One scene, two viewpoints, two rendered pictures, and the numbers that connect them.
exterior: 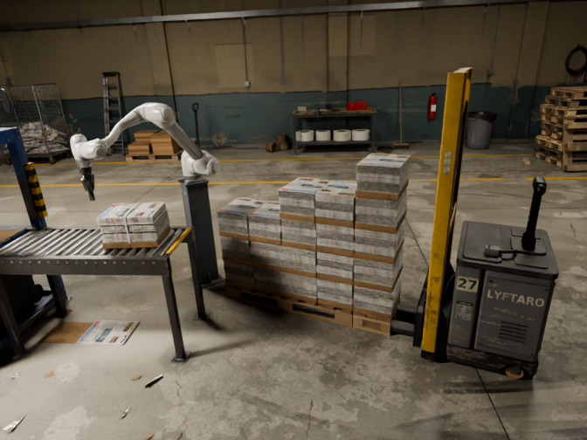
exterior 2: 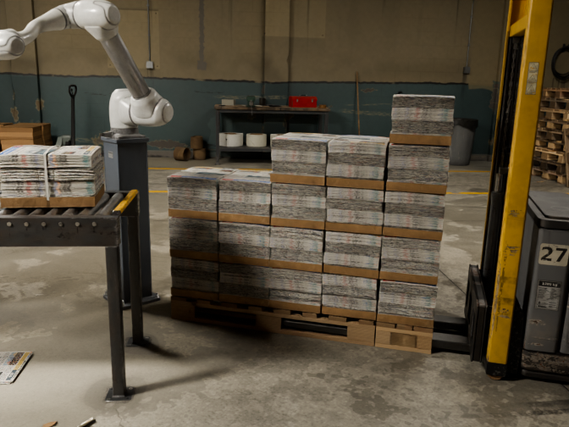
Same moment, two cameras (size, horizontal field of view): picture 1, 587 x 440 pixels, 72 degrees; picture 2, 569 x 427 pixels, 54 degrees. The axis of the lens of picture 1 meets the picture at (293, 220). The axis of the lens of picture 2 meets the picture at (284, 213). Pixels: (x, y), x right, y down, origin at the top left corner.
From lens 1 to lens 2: 0.83 m
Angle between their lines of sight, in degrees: 13
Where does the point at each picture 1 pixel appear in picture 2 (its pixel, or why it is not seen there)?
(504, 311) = not seen: outside the picture
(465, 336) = (549, 335)
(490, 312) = not seen: outside the picture
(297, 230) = (296, 200)
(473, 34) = (444, 22)
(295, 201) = (297, 154)
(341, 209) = (367, 163)
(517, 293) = not seen: outside the picture
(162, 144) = (19, 141)
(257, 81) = (164, 63)
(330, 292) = (343, 292)
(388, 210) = (436, 161)
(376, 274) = (414, 258)
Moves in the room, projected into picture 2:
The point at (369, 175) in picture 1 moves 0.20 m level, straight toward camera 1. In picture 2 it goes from (411, 111) to (421, 114)
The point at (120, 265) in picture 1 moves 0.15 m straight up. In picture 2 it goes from (36, 230) to (33, 192)
